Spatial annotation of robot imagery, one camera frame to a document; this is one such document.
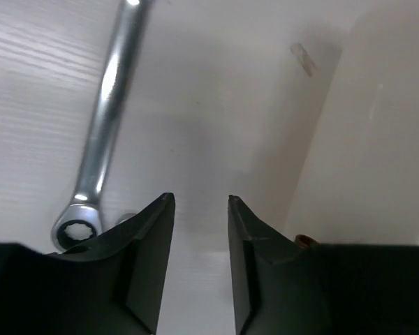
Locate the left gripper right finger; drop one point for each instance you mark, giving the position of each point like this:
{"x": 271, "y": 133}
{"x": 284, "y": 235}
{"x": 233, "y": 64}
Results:
{"x": 280, "y": 287}

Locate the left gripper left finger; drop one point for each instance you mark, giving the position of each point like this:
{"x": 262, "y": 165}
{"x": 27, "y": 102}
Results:
{"x": 110, "y": 284}

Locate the short silver combination wrench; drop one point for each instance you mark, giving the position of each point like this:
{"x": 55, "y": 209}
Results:
{"x": 124, "y": 217}

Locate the long silver ratchet wrench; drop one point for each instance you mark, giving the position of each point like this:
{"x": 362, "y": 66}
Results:
{"x": 117, "y": 76}

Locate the white drawer cabinet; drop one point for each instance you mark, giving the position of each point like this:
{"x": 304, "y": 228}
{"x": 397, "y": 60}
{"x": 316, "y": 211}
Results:
{"x": 360, "y": 179}

